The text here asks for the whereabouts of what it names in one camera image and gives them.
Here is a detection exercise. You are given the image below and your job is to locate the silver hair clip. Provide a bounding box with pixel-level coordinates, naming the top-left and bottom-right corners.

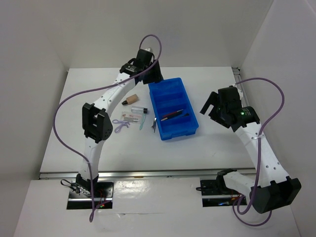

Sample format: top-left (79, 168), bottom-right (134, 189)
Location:
top-left (151, 117), bottom-right (157, 132)

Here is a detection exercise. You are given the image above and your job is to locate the red silver lip pencil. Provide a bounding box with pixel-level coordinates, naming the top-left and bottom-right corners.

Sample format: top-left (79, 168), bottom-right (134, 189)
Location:
top-left (163, 109), bottom-right (183, 118)

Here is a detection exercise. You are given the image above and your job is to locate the false eyelash case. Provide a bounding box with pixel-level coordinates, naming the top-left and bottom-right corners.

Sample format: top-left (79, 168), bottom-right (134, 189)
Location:
top-left (120, 112), bottom-right (142, 123)

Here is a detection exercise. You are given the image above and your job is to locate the blue plastic organizer tray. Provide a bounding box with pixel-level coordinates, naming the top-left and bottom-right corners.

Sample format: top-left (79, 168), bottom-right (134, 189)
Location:
top-left (149, 78), bottom-right (198, 140)

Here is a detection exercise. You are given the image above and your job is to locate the beige foundation bottle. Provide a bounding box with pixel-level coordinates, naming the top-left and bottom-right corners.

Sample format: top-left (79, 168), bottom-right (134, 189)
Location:
top-left (121, 94), bottom-right (139, 106)

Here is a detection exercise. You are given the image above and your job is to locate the mint eyebrow razor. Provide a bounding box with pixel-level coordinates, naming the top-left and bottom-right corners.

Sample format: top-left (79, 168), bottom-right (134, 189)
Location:
top-left (139, 114), bottom-right (147, 130)

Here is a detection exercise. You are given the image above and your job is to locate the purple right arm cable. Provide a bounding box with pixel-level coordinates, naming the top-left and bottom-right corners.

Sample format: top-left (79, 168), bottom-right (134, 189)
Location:
top-left (232, 78), bottom-right (285, 227)

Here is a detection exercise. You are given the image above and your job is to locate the clear bottle black cap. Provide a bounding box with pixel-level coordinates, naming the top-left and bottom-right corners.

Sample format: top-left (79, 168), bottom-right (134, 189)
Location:
top-left (131, 106), bottom-right (148, 114)

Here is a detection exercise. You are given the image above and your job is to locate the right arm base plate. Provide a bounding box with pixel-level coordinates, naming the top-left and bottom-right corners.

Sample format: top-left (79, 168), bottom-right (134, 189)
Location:
top-left (196, 179), bottom-right (241, 207)

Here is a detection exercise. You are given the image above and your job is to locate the purple eyelash applicator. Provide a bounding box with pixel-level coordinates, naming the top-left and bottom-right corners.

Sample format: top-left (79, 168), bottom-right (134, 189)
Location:
top-left (112, 119), bottom-right (130, 133)

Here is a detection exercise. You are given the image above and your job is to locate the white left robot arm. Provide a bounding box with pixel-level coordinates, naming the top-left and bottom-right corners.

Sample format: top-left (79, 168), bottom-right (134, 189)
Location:
top-left (76, 47), bottom-right (163, 197)

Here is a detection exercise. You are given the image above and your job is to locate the aluminium side rail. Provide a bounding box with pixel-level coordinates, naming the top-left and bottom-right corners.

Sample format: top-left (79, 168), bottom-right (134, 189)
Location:
top-left (232, 67), bottom-right (248, 106)

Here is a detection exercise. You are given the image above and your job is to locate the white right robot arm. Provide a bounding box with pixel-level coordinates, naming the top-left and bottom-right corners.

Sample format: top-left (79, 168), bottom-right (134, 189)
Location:
top-left (200, 86), bottom-right (302, 214)

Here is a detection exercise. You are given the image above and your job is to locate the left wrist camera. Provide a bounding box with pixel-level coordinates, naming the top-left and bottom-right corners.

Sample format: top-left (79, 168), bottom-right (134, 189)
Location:
top-left (145, 47), bottom-right (153, 53)

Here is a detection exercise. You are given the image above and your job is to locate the aluminium front rail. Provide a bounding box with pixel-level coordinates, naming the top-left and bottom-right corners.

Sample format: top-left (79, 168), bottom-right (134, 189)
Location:
top-left (39, 169), bottom-right (256, 180)

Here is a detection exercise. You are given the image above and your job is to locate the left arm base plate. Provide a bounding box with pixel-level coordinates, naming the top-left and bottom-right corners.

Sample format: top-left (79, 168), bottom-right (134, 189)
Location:
top-left (60, 179), bottom-right (114, 210)

